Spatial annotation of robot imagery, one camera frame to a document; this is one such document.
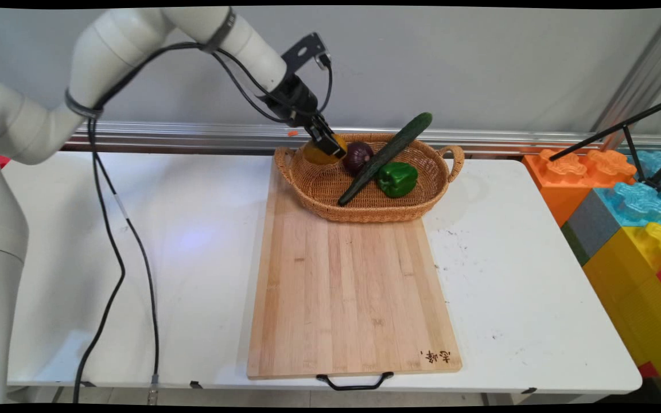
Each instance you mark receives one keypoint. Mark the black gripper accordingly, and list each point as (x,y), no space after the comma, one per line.
(293,100)

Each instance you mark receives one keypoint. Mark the yellow bell pepper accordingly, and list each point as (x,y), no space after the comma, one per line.
(316,155)

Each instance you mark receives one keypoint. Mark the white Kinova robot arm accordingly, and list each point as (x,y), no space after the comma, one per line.
(118,46)

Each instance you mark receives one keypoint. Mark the purple red onion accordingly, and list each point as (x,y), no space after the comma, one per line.
(358,158)

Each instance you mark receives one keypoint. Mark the dark green cucumber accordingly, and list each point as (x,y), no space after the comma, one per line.
(385,158)

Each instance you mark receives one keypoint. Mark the woven wicker basket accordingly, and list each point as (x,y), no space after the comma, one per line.
(370,198)

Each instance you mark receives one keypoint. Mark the green bell pepper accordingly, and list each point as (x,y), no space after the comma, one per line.
(397,179)

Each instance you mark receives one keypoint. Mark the wooden cutting board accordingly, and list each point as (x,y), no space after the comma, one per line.
(353,298)

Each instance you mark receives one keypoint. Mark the orange toy building block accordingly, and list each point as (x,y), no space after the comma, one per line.
(563,183)

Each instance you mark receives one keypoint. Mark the grey toy building block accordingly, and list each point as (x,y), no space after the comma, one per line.
(591,226)

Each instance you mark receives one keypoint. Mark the black tripod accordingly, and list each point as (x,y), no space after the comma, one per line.
(634,121)

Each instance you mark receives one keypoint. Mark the large blue toy building block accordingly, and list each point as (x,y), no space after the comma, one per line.
(634,203)

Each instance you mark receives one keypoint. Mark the small blue toy building block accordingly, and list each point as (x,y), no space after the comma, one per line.
(654,163)

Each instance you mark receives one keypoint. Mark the yellow toy building block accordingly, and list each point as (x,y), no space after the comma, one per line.
(634,287)

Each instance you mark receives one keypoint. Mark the aluminium rail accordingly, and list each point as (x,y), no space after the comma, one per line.
(204,136)

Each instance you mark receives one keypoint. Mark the diagonal aluminium post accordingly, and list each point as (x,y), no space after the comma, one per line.
(637,74)

